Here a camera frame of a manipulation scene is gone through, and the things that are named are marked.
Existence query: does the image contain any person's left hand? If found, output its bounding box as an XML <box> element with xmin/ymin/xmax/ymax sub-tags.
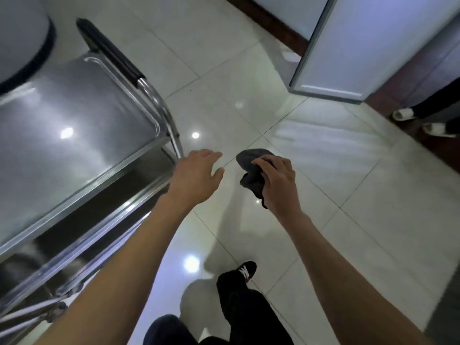
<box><xmin>168</xmin><ymin>149</ymin><xmax>225</xmax><ymax>212</ymax></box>

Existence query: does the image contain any person's right hand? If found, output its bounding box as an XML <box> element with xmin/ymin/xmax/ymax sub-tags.
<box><xmin>251</xmin><ymin>155</ymin><xmax>302</xmax><ymax>219</ymax></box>

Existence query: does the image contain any grey and yellow cleaning cloth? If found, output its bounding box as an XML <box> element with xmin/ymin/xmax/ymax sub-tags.
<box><xmin>235</xmin><ymin>148</ymin><xmax>277</xmax><ymax>209</ymax></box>

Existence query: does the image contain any person's left forearm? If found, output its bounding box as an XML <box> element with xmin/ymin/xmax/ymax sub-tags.
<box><xmin>34</xmin><ymin>194</ymin><xmax>195</xmax><ymax>345</ymax></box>

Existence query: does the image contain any person's right forearm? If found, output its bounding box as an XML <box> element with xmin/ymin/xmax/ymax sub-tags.
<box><xmin>284</xmin><ymin>211</ymin><xmax>436</xmax><ymax>345</ymax></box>

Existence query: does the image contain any dark blue sneaker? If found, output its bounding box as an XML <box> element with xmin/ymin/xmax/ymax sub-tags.
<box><xmin>235</xmin><ymin>261</ymin><xmax>258</xmax><ymax>283</ymax></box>

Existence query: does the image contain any white marble counter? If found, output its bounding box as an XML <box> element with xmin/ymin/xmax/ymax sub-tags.
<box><xmin>0</xmin><ymin>0</ymin><xmax>57</xmax><ymax>96</ymax></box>

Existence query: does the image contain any brown wall skirting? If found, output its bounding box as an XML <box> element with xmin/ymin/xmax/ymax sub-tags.
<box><xmin>221</xmin><ymin>0</ymin><xmax>310</xmax><ymax>56</ymax></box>

